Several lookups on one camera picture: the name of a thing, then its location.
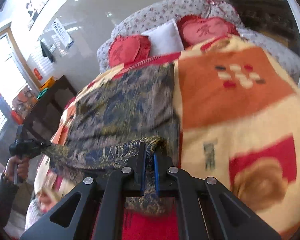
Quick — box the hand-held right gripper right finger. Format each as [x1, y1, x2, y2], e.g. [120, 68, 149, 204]
[154, 152, 282, 240]

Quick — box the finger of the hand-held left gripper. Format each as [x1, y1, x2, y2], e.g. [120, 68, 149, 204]
[33, 141, 52, 157]

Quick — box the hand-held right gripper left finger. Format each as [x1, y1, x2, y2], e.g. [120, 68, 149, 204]
[20, 142, 147, 240]

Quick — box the floral patterned shirt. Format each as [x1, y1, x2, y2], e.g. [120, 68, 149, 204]
[42, 64, 182, 215]

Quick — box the person's left forearm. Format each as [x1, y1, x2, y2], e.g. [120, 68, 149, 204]
[0, 177, 19, 230]

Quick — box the person's left hand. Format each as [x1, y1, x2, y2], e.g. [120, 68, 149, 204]
[4, 155, 30, 184]

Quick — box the dark wooden side table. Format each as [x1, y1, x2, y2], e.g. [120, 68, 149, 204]
[22, 75, 78, 140]

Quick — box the green stack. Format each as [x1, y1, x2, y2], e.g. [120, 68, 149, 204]
[36, 89, 52, 99]

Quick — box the yellow box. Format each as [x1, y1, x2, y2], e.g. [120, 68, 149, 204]
[39, 77, 57, 90]

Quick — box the window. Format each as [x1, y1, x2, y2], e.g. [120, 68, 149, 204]
[0, 22, 40, 150]

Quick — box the dark hanging cloth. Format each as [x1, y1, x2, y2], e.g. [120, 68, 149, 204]
[40, 40, 55, 62]

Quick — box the printed blanket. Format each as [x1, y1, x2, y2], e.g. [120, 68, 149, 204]
[25, 34, 300, 240]

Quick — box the red heart pillow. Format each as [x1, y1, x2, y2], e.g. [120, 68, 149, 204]
[108, 35, 152, 67]
[176, 15, 240, 49]

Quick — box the white pillow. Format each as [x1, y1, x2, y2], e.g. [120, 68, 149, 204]
[141, 19, 185, 57]

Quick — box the dark carved wooden cabinet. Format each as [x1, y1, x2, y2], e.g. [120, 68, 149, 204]
[226, 0, 300, 55]

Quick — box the red wall sticker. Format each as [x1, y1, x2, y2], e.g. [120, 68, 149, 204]
[33, 67, 43, 82]

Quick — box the wall calendar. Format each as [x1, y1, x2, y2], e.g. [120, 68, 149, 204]
[51, 17, 75, 49]

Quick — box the framed wall photo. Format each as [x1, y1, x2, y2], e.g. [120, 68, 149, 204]
[24, 0, 50, 30]

